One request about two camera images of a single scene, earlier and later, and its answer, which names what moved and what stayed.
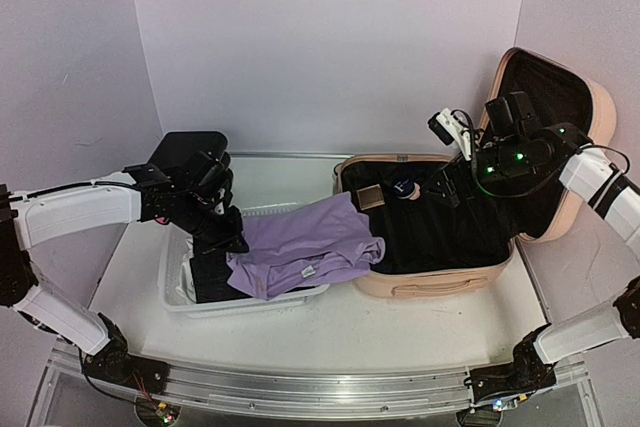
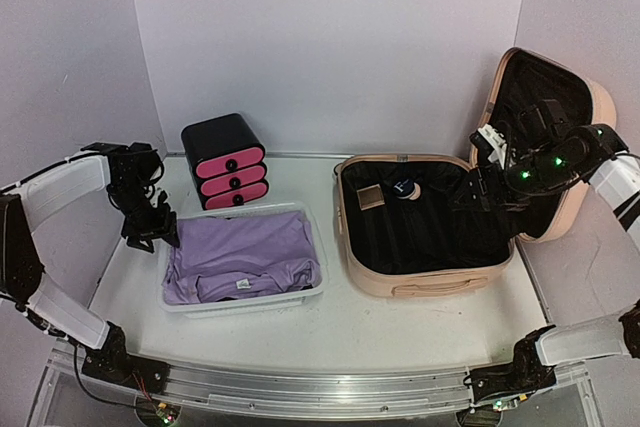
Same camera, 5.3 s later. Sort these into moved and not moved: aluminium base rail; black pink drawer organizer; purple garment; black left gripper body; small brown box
Moved: purple garment; black pink drawer organizer; black left gripper body
Not moved: aluminium base rail; small brown box
